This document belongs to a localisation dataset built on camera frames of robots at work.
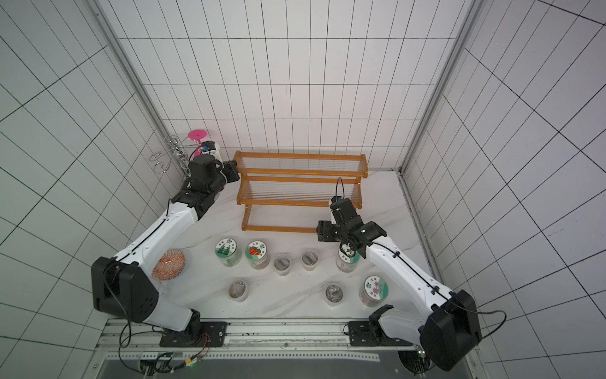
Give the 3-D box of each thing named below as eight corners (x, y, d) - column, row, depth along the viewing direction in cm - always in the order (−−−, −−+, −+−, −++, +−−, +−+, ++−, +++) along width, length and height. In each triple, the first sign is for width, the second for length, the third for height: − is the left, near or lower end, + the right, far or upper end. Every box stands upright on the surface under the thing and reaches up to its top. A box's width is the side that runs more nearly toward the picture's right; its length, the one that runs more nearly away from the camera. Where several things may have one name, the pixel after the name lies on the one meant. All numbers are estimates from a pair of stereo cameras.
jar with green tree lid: (218, 266, 89) (212, 258, 83) (223, 247, 94) (217, 238, 88) (240, 266, 89) (235, 258, 83) (243, 247, 94) (239, 238, 88)
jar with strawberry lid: (247, 269, 88) (243, 261, 82) (251, 249, 93) (247, 240, 87) (269, 269, 88) (266, 261, 82) (271, 249, 93) (269, 240, 87)
